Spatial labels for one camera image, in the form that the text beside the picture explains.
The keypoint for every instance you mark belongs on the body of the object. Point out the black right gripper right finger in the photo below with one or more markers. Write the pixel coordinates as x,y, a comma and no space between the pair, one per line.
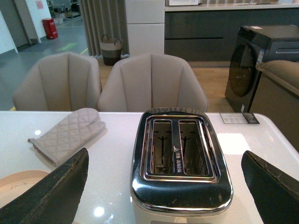
275,193

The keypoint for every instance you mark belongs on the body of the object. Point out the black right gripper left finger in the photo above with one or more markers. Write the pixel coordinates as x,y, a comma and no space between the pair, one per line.
54,199

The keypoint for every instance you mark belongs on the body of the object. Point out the chrome two-slot toaster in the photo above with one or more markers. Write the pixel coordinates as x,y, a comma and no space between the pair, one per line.
178,172

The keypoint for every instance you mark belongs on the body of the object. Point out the beige round plate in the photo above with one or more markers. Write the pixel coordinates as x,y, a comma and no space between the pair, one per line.
14,185

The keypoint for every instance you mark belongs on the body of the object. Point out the grey quilted oven mitt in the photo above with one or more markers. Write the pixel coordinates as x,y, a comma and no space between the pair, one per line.
69,135

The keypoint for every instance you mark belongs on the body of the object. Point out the black and white label card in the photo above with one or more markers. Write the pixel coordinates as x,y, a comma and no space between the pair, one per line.
239,118

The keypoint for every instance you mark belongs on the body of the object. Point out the left beige upholstered chair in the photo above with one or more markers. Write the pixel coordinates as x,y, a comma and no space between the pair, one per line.
61,82

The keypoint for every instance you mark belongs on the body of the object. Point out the beige upholstered chair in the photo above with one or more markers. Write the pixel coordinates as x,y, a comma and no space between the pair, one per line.
61,82
140,83

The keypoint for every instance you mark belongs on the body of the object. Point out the beige sofa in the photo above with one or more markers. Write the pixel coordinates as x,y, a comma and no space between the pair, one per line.
277,96

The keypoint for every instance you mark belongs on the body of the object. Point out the right beige upholstered chair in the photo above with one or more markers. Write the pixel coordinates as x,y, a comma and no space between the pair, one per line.
140,83

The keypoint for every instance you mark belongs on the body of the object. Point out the black front-load washing machine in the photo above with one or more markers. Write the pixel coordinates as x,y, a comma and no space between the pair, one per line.
254,45

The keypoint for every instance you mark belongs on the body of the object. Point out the woven laundry basket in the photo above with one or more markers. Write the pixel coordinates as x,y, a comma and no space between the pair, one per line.
110,50

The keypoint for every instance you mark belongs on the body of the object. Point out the red bin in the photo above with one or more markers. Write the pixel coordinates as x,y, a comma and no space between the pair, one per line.
50,28

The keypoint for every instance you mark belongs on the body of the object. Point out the dark grey kitchen counter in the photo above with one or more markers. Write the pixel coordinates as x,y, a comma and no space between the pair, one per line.
210,35

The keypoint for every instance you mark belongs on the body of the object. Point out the grey curtain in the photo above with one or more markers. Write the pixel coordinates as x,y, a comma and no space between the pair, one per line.
104,17

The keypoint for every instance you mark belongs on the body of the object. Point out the white tall cabinet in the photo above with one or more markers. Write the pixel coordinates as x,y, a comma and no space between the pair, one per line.
145,26

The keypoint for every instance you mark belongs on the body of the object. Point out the white countertop appliance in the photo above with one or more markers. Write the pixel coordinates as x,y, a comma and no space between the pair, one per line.
173,3

